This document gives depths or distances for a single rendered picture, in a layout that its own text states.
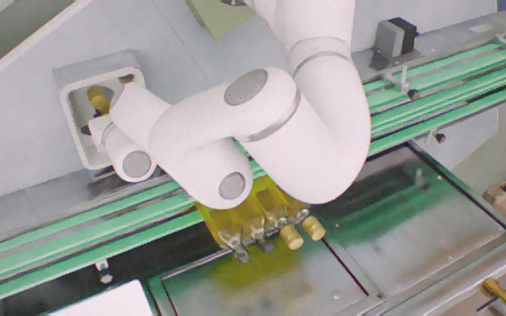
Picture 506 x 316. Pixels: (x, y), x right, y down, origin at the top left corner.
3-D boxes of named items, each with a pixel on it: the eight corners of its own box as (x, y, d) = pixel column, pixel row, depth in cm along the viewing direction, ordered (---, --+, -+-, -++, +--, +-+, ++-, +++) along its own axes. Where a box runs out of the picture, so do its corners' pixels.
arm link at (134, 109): (231, 141, 68) (182, 107, 85) (161, 96, 60) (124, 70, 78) (200, 190, 68) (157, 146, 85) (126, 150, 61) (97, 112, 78)
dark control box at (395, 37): (373, 46, 134) (392, 58, 129) (376, 21, 129) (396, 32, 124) (394, 40, 137) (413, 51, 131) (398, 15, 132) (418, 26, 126)
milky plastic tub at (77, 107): (79, 152, 108) (86, 173, 102) (50, 70, 94) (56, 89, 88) (147, 129, 114) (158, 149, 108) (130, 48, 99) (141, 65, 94)
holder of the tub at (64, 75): (85, 166, 112) (92, 186, 107) (52, 69, 94) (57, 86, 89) (150, 144, 118) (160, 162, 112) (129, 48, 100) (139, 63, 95)
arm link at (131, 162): (157, 98, 74) (202, 126, 80) (142, 82, 83) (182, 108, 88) (107, 174, 75) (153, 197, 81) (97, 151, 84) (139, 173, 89)
